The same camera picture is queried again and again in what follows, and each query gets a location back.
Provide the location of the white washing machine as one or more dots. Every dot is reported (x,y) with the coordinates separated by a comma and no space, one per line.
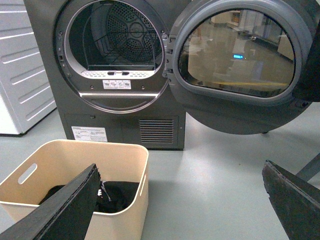
(25,93)

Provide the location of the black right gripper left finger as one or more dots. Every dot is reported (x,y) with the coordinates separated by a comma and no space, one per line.
(66,215)

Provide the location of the round grey dryer door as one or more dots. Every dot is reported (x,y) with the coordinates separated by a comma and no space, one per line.
(245,67)

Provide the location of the grey metal frame leg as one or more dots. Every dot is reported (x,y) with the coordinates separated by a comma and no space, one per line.
(310,170)

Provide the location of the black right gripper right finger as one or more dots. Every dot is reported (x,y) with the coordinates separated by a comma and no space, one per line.
(295,202)

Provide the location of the cream plastic laundry hamper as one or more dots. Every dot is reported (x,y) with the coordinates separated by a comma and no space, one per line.
(57,162)

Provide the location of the dark grey tumble dryer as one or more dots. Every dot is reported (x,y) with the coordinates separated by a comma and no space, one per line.
(105,61)

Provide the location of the black printed t-shirt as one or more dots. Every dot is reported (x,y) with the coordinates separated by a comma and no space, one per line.
(115,196)

